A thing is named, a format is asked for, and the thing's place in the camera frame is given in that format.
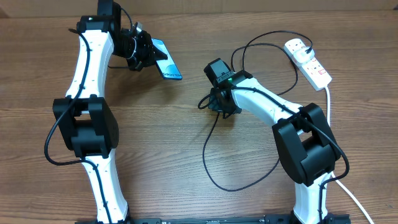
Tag Samsung Galaxy smartphone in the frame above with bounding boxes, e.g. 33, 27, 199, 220
152, 39, 183, 80

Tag black USB charging cable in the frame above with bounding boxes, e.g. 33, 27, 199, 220
202, 30, 313, 192

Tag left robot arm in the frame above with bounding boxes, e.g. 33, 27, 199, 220
48, 0, 182, 223

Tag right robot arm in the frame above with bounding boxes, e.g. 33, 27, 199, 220
204, 58, 349, 223

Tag white charger plug adapter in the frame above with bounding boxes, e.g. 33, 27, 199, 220
293, 47, 315, 67

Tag white power strip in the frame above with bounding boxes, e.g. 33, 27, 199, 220
284, 39, 332, 91

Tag white power strip cord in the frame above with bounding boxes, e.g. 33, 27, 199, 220
324, 86, 375, 224

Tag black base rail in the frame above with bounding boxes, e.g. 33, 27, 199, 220
74, 213, 352, 224

